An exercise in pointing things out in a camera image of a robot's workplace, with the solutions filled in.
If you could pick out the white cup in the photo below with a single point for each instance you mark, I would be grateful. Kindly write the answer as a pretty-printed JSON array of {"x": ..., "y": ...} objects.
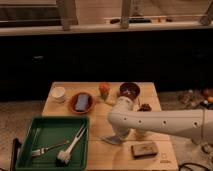
[{"x": 58, "y": 94}]

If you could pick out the dark red bowl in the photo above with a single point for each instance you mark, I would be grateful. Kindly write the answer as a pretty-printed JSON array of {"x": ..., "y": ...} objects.
[{"x": 130, "y": 90}]

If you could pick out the orange carrot toy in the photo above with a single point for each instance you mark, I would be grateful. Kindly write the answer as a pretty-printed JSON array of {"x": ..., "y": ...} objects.
[{"x": 104, "y": 89}]

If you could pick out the yellow corn toy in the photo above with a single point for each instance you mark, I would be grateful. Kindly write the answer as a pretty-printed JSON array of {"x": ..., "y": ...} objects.
[{"x": 110, "y": 102}]

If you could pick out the orange plate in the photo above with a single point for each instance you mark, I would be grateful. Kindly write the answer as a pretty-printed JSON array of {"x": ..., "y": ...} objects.
[{"x": 72, "y": 102}]

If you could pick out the metal fork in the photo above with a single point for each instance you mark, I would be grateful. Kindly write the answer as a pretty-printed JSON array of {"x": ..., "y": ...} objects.
[{"x": 43, "y": 150}]

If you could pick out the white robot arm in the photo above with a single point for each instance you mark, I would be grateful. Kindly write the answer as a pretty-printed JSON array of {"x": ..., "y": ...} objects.
[{"x": 193, "y": 124}]

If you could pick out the black chair frame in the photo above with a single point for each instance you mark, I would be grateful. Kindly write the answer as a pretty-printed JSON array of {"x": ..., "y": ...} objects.
[{"x": 16, "y": 145}]

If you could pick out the brown pine cone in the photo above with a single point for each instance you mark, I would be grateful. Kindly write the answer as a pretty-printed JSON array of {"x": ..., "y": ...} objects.
[{"x": 145, "y": 107}]

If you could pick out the white dish brush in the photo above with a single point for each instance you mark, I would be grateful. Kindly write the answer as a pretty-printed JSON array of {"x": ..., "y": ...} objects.
[{"x": 64, "y": 156}]

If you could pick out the green plastic tray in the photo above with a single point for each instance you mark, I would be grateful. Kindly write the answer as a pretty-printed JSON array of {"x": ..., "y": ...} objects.
[{"x": 47, "y": 131}]

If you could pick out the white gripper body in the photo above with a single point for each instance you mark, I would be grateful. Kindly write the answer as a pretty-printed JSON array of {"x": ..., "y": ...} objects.
[{"x": 122, "y": 135}]

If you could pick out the blue sponge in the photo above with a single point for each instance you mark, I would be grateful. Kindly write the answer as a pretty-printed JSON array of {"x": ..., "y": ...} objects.
[{"x": 82, "y": 102}]

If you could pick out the blue grey towel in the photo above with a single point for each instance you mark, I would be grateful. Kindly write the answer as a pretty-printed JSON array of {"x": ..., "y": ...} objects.
[{"x": 114, "y": 140}]

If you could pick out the brown scrub sponge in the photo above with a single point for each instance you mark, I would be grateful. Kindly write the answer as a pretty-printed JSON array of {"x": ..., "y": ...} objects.
[{"x": 144, "y": 149}]

